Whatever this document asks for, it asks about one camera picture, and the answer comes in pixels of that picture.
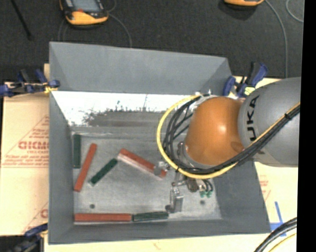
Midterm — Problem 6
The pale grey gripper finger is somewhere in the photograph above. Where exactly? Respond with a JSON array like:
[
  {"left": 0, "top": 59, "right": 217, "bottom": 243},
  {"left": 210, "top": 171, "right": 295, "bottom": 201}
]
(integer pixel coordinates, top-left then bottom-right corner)
[
  {"left": 165, "top": 189, "right": 185, "bottom": 215},
  {"left": 153, "top": 161, "right": 170, "bottom": 179}
]

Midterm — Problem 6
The red-brown flat block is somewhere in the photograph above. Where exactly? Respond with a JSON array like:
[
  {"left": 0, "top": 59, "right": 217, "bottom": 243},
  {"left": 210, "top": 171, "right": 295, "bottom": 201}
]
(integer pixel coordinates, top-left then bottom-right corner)
[
  {"left": 73, "top": 142, "right": 98, "bottom": 194},
  {"left": 73, "top": 211, "right": 133, "bottom": 224},
  {"left": 116, "top": 147, "right": 170, "bottom": 180}
]

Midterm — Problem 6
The dark green flat block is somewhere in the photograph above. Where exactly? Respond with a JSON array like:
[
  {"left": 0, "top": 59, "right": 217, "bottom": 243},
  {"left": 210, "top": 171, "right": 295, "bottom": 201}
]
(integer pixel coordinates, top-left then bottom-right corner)
[
  {"left": 72, "top": 134, "right": 83, "bottom": 170},
  {"left": 131, "top": 210, "right": 170, "bottom": 224},
  {"left": 89, "top": 157, "right": 119, "bottom": 187}
]

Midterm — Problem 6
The grey metal bin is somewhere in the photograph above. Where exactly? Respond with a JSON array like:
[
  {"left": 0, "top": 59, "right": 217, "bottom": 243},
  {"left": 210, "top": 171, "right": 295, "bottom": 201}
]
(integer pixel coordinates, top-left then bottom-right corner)
[{"left": 41, "top": 41, "right": 278, "bottom": 252}]

